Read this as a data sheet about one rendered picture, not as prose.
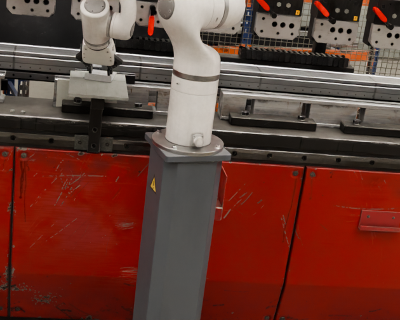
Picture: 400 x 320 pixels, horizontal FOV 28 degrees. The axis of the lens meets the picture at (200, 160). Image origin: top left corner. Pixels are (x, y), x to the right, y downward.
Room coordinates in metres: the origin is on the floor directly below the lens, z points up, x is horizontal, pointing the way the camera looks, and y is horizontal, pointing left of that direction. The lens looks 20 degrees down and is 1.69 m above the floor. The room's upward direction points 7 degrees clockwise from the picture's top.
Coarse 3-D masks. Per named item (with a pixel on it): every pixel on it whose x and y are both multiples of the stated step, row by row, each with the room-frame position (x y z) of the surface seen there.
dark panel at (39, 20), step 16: (0, 0) 3.01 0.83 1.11; (64, 0) 3.05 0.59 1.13; (0, 16) 3.01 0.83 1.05; (16, 16) 3.02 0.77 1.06; (32, 16) 3.03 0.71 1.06; (64, 16) 3.05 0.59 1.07; (0, 32) 3.01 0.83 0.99; (16, 32) 3.02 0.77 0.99; (32, 32) 3.03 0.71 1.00; (48, 32) 3.04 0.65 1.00; (64, 32) 3.05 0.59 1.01; (80, 32) 3.06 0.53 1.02; (144, 32) 3.10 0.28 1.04; (160, 32) 3.11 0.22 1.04
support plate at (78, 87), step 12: (72, 72) 2.52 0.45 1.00; (84, 72) 2.54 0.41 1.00; (72, 84) 2.38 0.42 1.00; (84, 84) 2.40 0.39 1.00; (96, 84) 2.41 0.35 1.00; (108, 84) 2.43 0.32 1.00; (120, 84) 2.45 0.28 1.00; (72, 96) 2.29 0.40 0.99; (84, 96) 2.29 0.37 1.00; (96, 96) 2.30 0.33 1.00; (108, 96) 2.31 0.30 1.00; (120, 96) 2.32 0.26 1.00
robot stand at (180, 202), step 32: (160, 160) 1.91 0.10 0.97; (192, 160) 1.88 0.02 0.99; (224, 160) 1.92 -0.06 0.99; (160, 192) 1.89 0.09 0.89; (192, 192) 1.90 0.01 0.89; (160, 224) 1.89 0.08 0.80; (192, 224) 1.90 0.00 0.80; (160, 256) 1.88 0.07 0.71; (192, 256) 1.91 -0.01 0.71; (160, 288) 1.88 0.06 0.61; (192, 288) 1.91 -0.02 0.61
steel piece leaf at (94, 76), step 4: (92, 72) 2.54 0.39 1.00; (96, 72) 2.55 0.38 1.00; (84, 76) 2.46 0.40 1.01; (88, 76) 2.46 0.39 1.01; (92, 76) 2.46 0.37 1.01; (96, 76) 2.46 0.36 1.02; (100, 76) 2.46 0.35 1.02; (104, 76) 2.46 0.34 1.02; (108, 76) 2.46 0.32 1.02; (112, 76) 2.53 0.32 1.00; (92, 80) 2.46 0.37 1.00; (96, 80) 2.46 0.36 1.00; (100, 80) 2.46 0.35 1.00; (104, 80) 2.46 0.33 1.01; (108, 80) 2.46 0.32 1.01
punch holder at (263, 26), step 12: (264, 0) 2.62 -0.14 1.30; (276, 0) 2.63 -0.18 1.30; (288, 0) 2.64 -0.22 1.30; (300, 0) 2.64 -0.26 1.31; (264, 12) 2.62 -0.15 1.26; (276, 12) 2.63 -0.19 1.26; (288, 12) 2.64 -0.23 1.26; (300, 12) 2.64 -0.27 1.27; (252, 24) 2.68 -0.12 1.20; (264, 24) 2.62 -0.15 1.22; (276, 24) 2.64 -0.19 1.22; (288, 24) 2.64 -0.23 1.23; (264, 36) 2.62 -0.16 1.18; (276, 36) 2.63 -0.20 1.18; (288, 36) 2.64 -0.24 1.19
